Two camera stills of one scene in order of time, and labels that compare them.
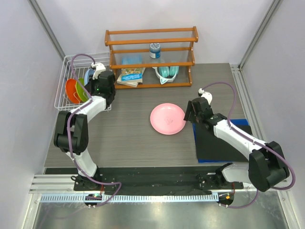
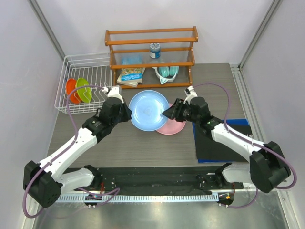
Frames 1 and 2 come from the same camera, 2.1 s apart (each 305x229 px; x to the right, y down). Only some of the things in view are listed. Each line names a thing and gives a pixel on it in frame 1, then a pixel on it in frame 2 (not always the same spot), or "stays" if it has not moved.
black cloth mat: (210, 147) stays
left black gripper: (89, 86) → (127, 113)
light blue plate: (90, 71) → (147, 107)
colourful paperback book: (131, 75) stays
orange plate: (71, 92) stays
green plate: (82, 91) stays
